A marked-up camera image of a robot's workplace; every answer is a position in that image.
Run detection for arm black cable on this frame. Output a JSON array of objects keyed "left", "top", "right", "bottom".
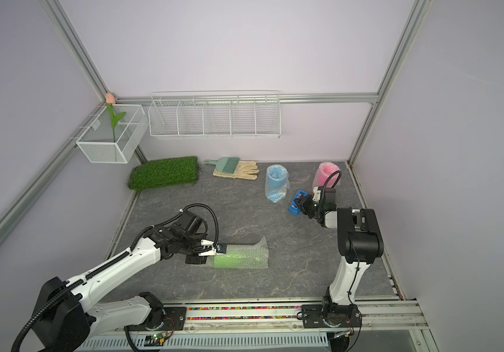
[
  {"left": 321, "top": 170, "right": 342, "bottom": 199},
  {"left": 10, "top": 203, "right": 220, "bottom": 352}
]

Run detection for artificial pink tulip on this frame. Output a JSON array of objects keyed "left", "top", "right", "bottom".
[{"left": 105, "top": 92, "right": 126, "bottom": 142}]

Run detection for long white wire shelf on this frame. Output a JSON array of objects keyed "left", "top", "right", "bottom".
[{"left": 148, "top": 90, "right": 282, "bottom": 139}]

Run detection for blue plastic wine glass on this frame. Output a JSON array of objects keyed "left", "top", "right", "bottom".
[{"left": 266, "top": 164, "right": 289, "bottom": 201}]

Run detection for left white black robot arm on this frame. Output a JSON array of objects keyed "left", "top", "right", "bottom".
[{"left": 11, "top": 205, "right": 226, "bottom": 351}]

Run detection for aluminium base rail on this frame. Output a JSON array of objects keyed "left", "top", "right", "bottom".
[{"left": 76, "top": 299, "right": 438, "bottom": 351}]

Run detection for green artificial grass mat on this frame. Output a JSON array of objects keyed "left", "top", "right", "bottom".
[{"left": 127, "top": 156, "right": 199, "bottom": 191}]

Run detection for small white wire basket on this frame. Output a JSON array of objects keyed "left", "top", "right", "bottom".
[{"left": 76, "top": 104, "right": 149, "bottom": 164}]

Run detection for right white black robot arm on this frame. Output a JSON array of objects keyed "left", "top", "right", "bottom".
[{"left": 294, "top": 189, "right": 384, "bottom": 331}]

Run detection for beige cloth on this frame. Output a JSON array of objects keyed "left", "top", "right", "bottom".
[{"left": 213, "top": 161, "right": 259, "bottom": 180}]

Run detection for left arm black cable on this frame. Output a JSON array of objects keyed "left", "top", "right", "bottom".
[{"left": 10, "top": 203, "right": 220, "bottom": 352}]

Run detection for blue tape dispenser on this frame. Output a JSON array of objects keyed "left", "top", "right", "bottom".
[{"left": 288, "top": 190, "right": 308, "bottom": 216}]

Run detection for bubble wrap sheet stack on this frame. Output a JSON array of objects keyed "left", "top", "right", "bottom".
[{"left": 205, "top": 237, "right": 269, "bottom": 269}]

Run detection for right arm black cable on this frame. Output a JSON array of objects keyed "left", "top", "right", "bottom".
[{"left": 321, "top": 170, "right": 342, "bottom": 199}]

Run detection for green plastic wine glass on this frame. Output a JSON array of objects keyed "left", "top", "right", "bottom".
[{"left": 213, "top": 247, "right": 268, "bottom": 269}]

